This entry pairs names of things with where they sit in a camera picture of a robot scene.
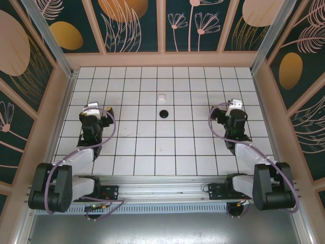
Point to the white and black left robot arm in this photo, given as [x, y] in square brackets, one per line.
[81, 156]

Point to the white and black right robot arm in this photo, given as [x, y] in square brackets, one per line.
[246, 152]

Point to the right arm base connector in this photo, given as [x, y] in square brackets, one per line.
[237, 211]

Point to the white earbud charging case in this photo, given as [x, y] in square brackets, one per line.
[161, 97]

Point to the aluminium table side rail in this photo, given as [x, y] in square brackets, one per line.
[261, 101]
[61, 114]

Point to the black round charging case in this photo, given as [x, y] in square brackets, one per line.
[164, 114]

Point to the left arm base connector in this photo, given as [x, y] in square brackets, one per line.
[94, 207]

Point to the aluminium frame post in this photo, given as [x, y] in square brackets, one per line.
[53, 43]
[272, 38]

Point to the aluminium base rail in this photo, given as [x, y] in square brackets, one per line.
[162, 190]

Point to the grey metal sheet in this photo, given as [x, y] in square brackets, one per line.
[162, 228]

